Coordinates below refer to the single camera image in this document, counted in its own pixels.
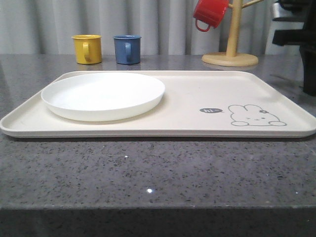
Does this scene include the wooden mug tree stand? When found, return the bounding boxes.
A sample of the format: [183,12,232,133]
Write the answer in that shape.
[201,0,262,67]

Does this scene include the white round plate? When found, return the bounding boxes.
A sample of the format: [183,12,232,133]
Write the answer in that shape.
[41,72,165,121]

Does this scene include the blue enamel mug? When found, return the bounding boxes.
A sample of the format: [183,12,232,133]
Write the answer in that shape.
[113,35,141,65]

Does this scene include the yellow enamel mug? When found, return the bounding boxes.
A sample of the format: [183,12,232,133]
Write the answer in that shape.
[72,35,102,65]

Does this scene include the grey curtain backdrop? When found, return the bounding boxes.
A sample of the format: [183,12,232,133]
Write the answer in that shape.
[0,0,316,56]

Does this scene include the red enamel mug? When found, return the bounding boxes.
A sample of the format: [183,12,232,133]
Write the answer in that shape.
[193,0,229,32]

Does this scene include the beige rabbit serving tray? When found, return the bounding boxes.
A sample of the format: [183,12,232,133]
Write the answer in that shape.
[0,71,316,138]

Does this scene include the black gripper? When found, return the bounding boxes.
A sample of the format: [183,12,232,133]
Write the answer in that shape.
[273,0,316,96]

